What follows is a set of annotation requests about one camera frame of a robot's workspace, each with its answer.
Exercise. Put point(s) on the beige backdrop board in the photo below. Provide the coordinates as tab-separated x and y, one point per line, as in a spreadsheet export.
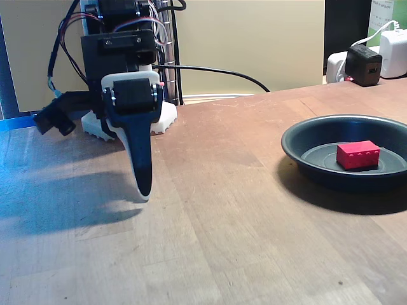
28	31

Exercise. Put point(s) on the bright blue strip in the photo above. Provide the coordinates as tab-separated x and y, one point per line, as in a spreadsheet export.
16	124

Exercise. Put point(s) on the dark round bin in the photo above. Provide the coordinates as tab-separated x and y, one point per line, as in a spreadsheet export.
305	139

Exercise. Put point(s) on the black panel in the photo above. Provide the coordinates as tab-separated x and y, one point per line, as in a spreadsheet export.
346	22

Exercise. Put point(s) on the dark blue post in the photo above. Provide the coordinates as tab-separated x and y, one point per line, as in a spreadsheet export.
6	79

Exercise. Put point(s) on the chrome ribbed pole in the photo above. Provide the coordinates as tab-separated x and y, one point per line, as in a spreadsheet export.
170	85

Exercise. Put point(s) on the black gripper-mounted camera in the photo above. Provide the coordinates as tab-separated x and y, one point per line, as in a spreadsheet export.
54	116

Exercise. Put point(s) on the red-orange lego block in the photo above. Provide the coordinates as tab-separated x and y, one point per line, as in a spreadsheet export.
356	155

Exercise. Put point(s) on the green and white box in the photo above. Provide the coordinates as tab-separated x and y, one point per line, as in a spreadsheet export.
381	16

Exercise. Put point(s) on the black cube charger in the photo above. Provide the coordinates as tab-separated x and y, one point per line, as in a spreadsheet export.
359	63

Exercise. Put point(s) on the white power adapter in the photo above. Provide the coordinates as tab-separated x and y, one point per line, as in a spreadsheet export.
394	54

